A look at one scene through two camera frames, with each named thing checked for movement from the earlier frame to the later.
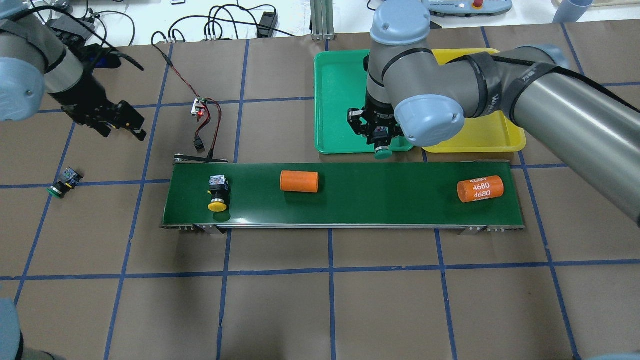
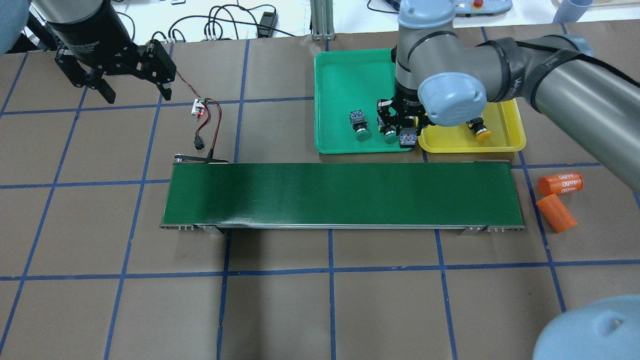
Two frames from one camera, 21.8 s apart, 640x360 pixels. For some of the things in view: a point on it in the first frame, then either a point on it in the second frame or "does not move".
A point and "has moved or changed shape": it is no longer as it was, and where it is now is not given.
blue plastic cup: [571, 11] does not move
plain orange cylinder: [303, 181] → [556, 214]
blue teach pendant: [468, 8] does not move
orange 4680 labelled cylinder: [483, 188] → [560, 183]
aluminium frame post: [322, 27] does not move
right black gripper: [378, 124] → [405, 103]
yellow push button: [218, 186] → [479, 129]
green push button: [69, 179] has moved or changed shape
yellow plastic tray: [490, 132] does not move
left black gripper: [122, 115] → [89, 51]
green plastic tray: [341, 82] does not move
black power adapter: [266, 25] does not move
